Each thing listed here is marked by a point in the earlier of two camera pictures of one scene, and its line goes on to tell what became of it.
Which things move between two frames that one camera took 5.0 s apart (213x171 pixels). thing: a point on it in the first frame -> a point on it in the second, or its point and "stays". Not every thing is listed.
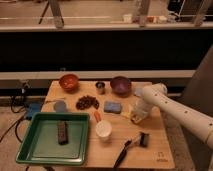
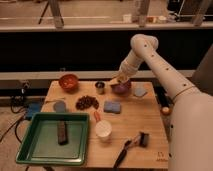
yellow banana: [127, 114] -> [114, 81]
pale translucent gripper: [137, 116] -> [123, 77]
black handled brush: [141, 139] stays
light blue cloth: [138, 91] stays
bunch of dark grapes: [86, 102] stays
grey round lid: [60, 106] stays
